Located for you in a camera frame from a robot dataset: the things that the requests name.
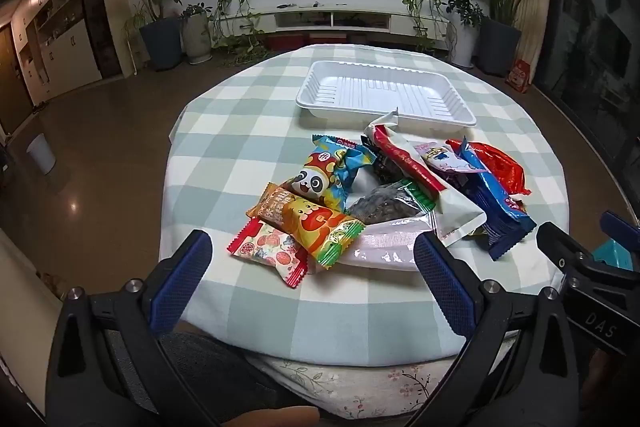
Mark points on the orange yellow snack packet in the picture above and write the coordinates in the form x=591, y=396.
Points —
x=310, y=222

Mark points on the white wall cabinets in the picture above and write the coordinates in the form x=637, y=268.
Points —
x=55, y=47

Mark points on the floral table cover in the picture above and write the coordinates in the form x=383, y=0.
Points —
x=350, y=382

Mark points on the teal plastic stool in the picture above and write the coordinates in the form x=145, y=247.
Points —
x=617, y=254

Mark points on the silver pouch red stripe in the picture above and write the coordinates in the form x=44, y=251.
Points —
x=430, y=177

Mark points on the white plastic tray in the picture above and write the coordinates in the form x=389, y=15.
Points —
x=380, y=94

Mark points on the panda print snack packet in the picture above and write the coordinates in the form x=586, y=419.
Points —
x=325, y=172

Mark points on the clear seed packet green edges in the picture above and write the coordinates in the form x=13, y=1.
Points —
x=385, y=204

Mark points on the thin plant white stand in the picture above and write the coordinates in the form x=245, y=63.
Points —
x=132, y=32

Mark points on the red storage box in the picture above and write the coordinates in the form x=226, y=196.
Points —
x=282, y=43
x=327, y=39

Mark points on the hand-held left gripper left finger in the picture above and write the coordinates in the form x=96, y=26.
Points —
x=182, y=277

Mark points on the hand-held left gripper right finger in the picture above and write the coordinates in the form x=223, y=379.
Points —
x=442, y=279

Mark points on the red white candy packet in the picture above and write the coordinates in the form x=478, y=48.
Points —
x=270, y=252

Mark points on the white television cabinet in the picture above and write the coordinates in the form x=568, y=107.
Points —
x=350, y=19

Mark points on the trailing vine plant on stand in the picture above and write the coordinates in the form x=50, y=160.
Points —
x=235, y=7
x=425, y=7

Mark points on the dark grey trousers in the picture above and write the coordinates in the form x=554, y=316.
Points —
x=220, y=377

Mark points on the red paper bag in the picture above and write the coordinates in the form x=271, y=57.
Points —
x=519, y=77

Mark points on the person's left hand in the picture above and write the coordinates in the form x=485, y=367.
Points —
x=280, y=418

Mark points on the glass sliding door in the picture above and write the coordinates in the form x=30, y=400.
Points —
x=595, y=57

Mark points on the bushy plant white pot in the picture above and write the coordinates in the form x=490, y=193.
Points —
x=465, y=37

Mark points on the red foil snack packet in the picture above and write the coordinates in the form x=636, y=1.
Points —
x=502, y=167

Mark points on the black snack packet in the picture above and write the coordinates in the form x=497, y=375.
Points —
x=382, y=164

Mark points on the white trash bin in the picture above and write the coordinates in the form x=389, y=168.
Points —
x=41, y=154

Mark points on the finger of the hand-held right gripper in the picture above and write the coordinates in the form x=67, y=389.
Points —
x=560, y=247
x=620, y=227

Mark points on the pale pink clear pouch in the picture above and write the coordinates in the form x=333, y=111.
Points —
x=385, y=244

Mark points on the small plant ribbed white pot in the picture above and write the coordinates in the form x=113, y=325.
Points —
x=196, y=37

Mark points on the blue snack packet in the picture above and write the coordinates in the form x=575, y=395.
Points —
x=500, y=207

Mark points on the pink snack packet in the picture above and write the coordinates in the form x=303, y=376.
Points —
x=442, y=157

